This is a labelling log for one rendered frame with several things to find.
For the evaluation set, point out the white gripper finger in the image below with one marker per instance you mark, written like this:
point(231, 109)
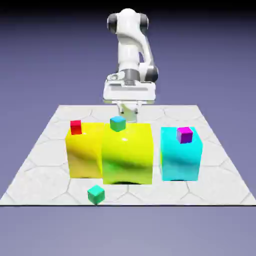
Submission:
point(138, 108)
point(120, 107)

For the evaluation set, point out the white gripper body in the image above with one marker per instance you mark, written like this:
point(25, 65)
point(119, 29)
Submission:
point(130, 94)

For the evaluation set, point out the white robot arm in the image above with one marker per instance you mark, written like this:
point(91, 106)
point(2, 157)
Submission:
point(128, 30)

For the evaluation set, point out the small blue cube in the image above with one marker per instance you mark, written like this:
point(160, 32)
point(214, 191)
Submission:
point(118, 124)

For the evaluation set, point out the small red cube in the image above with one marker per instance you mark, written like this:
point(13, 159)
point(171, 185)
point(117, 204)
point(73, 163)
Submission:
point(76, 128)

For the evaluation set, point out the small purple cube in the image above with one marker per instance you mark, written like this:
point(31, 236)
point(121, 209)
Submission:
point(185, 136)

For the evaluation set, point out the small green cube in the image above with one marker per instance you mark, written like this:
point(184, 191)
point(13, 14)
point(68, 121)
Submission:
point(96, 195)

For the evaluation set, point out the large lime yellow box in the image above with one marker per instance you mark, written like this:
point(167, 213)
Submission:
point(128, 156)

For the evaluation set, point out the large cyan box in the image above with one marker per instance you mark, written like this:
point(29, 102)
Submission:
point(180, 158)

